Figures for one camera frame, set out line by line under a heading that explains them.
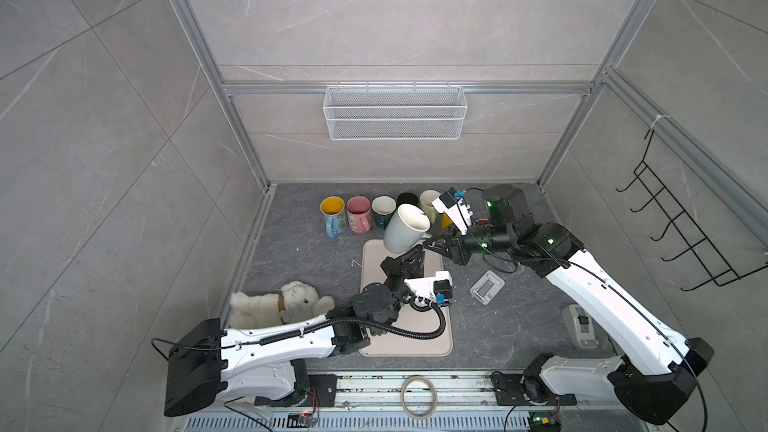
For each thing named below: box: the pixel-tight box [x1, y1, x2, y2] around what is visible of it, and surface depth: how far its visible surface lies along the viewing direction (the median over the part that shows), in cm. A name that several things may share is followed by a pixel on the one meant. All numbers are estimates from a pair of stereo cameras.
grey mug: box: [383, 203, 432, 254], surface depth 66 cm
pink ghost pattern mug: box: [346, 195, 372, 234], surface depth 100 cm
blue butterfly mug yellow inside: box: [320, 195, 348, 239], surface depth 102 cm
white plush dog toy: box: [229, 280, 335, 329], surface depth 80 cm
